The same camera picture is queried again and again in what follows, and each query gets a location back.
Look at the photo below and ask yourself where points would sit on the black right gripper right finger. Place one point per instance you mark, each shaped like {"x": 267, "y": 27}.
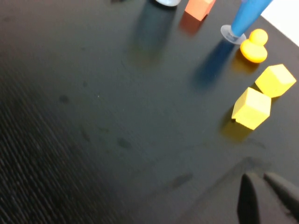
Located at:
{"x": 285, "y": 193}

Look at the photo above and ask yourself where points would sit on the orange foam cube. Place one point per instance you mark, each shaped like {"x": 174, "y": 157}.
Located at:
{"x": 198, "y": 8}

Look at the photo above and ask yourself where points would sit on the yellow rubber duck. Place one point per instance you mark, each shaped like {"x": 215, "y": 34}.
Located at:
{"x": 254, "y": 50}

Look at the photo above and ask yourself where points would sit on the blue paper cone cup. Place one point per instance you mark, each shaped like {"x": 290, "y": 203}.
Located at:
{"x": 250, "y": 16}

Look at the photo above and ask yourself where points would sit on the clear plastic cone stand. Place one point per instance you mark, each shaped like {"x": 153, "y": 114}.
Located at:
{"x": 227, "y": 35}

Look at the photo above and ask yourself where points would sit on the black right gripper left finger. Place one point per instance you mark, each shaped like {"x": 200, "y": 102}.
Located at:
{"x": 250, "y": 205}

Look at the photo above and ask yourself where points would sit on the yellow foam cube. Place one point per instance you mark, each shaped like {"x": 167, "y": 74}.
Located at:
{"x": 275, "y": 80}
{"x": 252, "y": 108}

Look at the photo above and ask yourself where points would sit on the light blue plastic cup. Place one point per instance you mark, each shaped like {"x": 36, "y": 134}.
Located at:
{"x": 168, "y": 2}

